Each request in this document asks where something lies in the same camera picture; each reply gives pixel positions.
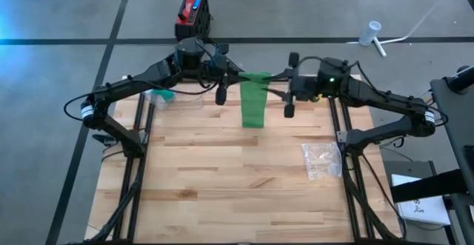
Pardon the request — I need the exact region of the red black power station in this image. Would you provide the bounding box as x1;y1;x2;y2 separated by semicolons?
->
174;0;213;42

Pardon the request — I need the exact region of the translucent white plastic cup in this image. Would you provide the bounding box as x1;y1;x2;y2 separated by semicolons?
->
358;20;383;47

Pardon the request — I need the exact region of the coloured wire bundle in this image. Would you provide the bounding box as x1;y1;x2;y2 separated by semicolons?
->
414;88;437;109

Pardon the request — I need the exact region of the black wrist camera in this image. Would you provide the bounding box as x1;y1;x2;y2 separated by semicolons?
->
292;76;319;101
207;52;229;72

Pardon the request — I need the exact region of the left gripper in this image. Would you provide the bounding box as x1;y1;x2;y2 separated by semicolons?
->
207;44;247;107

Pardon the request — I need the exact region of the white cardboard box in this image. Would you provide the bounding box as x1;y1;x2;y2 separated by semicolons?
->
391;172;453;226

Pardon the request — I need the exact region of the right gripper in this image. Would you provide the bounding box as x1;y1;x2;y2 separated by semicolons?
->
265;52;319;119

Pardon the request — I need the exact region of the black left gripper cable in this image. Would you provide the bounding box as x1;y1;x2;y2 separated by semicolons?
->
147;37;223;97

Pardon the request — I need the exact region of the teal elastic bandage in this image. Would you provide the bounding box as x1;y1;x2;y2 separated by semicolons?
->
153;89;176;103

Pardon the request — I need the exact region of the black hooked floor cable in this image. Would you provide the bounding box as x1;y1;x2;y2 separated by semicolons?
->
379;118;444;150

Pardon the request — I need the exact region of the white lamp stand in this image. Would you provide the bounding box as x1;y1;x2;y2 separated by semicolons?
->
346;0;449;59

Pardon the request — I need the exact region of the black base cable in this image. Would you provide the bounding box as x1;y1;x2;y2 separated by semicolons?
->
92;132;129;164

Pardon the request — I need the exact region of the dark green bandage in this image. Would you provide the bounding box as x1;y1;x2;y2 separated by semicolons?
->
238;71;273;129

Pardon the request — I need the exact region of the black side cart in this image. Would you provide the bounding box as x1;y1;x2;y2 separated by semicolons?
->
390;65;474;245

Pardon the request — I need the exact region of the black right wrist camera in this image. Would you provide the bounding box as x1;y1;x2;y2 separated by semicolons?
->
292;76;319;101

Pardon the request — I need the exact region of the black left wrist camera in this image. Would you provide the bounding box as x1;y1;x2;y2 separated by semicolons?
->
207;52;229;72

